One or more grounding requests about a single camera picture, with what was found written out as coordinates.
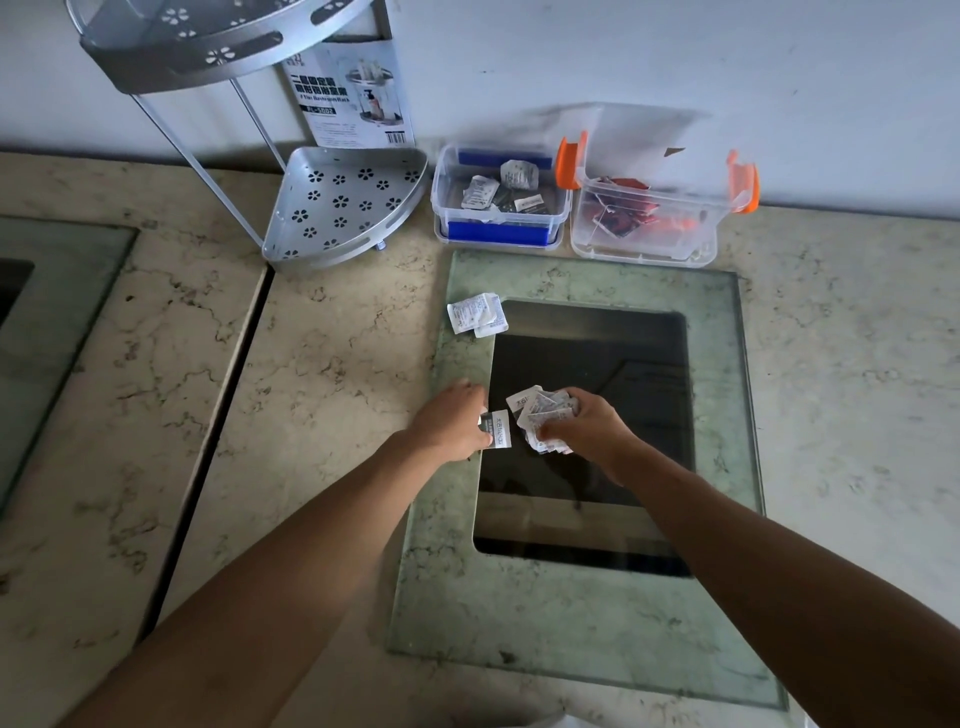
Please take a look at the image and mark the person's right forearm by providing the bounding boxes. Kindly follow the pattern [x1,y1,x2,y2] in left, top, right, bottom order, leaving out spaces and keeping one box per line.
[596,448,960,728]

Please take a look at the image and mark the person's left hand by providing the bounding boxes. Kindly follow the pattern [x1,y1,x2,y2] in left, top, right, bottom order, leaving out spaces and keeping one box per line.
[405,378,495,464]

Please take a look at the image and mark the clear container with blue clips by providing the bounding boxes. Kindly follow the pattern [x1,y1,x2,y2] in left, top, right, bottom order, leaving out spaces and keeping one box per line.
[430,142,574,251]

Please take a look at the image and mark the glass panel with dark window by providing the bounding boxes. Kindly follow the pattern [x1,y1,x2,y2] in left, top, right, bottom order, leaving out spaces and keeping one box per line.
[0,216,139,519]
[387,249,789,711]

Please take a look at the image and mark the corner shelf product card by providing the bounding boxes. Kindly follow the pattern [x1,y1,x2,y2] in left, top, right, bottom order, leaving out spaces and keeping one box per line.
[282,39,417,150]

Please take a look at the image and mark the bunch of white sachets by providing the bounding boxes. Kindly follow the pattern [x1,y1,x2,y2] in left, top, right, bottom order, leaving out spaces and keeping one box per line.
[505,385,580,456]

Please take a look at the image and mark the person's right hand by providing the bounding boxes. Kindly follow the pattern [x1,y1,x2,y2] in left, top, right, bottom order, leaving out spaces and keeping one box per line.
[536,387,643,485]

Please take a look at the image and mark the clear container with orange clips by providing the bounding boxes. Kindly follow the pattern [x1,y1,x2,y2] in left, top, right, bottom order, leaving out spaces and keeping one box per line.
[555,132,761,269]

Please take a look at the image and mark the clear container lid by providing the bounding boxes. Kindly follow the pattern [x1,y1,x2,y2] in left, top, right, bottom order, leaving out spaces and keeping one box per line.
[577,102,740,198]

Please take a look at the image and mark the white printed sachet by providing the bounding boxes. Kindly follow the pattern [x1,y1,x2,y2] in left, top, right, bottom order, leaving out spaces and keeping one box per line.
[474,293,510,339]
[447,294,499,336]

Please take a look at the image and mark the silver metal corner shelf rack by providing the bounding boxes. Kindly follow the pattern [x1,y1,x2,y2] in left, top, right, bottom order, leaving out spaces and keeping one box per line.
[64,0,429,271]

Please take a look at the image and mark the pile of red sachets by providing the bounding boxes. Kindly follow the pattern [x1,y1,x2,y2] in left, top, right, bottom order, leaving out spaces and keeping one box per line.
[583,177,680,240]

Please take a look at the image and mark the person's left forearm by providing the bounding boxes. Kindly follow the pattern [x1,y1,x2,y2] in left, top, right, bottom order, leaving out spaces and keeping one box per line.
[60,429,459,728]

